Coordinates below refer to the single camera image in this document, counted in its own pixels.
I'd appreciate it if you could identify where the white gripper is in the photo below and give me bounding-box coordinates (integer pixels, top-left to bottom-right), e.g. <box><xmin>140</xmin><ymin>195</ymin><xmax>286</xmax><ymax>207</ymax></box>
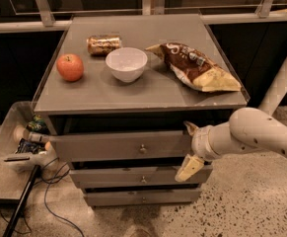
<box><xmin>175</xmin><ymin>120</ymin><xmax>221</xmax><ymax>182</ymax></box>

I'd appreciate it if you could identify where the grey three-drawer cabinet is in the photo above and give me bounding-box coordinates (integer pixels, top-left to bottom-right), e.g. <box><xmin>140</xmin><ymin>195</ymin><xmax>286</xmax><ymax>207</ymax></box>
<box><xmin>35</xmin><ymin>14</ymin><xmax>249</xmax><ymax>195</ymax></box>

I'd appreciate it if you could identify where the red apple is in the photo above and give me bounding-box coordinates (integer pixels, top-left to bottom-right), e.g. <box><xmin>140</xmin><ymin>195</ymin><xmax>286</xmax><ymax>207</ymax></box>
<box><xmin>56</xmin><ymin>53</ymin><xmax>84</xmax><ymax>82</ymax></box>

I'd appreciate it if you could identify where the grey middle drawer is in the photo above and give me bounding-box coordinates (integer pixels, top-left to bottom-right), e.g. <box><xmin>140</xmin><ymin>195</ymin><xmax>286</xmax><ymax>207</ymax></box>
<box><xmin>70</xmin><ymin>165</ymin><xmax>213</xmax><ymax>189</ymax></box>

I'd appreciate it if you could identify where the grey bottom drawer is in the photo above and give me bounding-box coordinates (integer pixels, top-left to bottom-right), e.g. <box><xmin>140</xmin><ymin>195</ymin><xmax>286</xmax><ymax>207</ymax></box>
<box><xmin>84</xmin><ymin>188</ymin><xmax>201</xmax><ymax>206</ymax></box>

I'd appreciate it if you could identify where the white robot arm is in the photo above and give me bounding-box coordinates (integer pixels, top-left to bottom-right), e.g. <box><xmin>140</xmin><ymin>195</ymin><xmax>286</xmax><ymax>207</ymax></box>
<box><xmin>175</xmin><ymin>57</ymin><xmax>287</xmax><ymax>182</ymax></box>

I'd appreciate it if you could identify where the brown chip bag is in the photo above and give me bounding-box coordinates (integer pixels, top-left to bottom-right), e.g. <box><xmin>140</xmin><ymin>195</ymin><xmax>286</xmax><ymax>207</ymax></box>
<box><xmin>146</xmin><ymin>42</ymin><xmax>241</xmax><ymax>92</ymax></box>

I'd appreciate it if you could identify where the white bowl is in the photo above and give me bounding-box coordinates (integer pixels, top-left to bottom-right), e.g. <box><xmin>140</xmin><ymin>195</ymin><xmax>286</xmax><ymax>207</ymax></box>
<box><xmin>106</xmin><ymin>47</ymin><xmax>148</xmax><ymax>83</ymax></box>

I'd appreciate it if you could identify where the dark blue snack packet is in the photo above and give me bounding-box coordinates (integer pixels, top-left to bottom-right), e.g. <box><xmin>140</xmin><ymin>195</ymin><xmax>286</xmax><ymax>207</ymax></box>
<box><xmin>16</xmin><ymin>138</ymin><xmax>45</xmax><ymax>154</ymax></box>

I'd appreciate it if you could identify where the blue cable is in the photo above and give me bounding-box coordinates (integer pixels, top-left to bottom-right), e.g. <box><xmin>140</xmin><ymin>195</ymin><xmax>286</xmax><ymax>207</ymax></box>
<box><xmin>38</xmin><ymin>156</ymin><xmax>86</xmax><ymax>237</ymax></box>

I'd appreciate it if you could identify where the gold soda can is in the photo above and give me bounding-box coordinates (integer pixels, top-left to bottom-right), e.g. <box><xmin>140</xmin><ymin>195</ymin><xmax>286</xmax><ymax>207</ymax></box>
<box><xmin>87</xmin><ymin>35</ymin><xmax>122</xmax><ymax>55</ymax></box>

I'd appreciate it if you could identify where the green snack bag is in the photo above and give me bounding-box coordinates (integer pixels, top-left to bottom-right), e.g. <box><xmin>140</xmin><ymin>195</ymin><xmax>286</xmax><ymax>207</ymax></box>
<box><xmin>26</xmin><ymin>115</ymin><xmax>48</xmax><ymax>134</ymax></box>

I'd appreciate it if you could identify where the black pole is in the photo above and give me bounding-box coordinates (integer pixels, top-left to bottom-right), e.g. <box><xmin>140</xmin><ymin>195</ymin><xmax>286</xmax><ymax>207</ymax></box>
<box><xmin>3</xmin><ymin>165</ymin><xmax>40</xmax><ymax>237</ymax></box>

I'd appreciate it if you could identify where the white bottle in bin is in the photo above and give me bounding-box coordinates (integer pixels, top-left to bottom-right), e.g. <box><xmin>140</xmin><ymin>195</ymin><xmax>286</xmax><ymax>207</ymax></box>
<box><xmin>13</xmin><ymin>125</ymin><xmax>49</xmax><ymax>144</ymax></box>

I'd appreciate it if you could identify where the grey top drawer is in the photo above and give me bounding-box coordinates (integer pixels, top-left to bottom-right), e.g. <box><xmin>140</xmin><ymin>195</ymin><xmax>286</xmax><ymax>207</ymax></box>
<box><xmin>51</xmin><ymin>130</ymin><xmax>191</xmax><ymax>162</ymax></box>

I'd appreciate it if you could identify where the metal railing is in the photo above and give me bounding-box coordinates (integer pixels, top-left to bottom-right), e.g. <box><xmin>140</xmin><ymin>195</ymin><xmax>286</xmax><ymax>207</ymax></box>
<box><xmin>0</xmin><ymin>0</ymin><xmax>287</xmax><ymax>33</ymax></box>

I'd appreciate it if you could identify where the grey drawer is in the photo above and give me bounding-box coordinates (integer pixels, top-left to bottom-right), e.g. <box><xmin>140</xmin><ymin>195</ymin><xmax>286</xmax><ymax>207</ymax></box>
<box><xmin>51</xmin><ymin>130</ymin><xmax>191</xmax><ymax>162</ymax></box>
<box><xmin>70</xmin><ymin>165</ymin><xmax>213</xmax><ymax>189</ymax></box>
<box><xmin>84</xmin><ymin>188</ymin><xmax>201</xmax><ymax>206</ymax></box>

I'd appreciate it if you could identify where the clear plastic bin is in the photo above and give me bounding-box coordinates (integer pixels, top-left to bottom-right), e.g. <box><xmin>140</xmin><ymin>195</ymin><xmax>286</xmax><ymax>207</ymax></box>
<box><xmin>0</xmin><ymin>101</ymin><xmax>58</xmax><ymax>172</ymax></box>

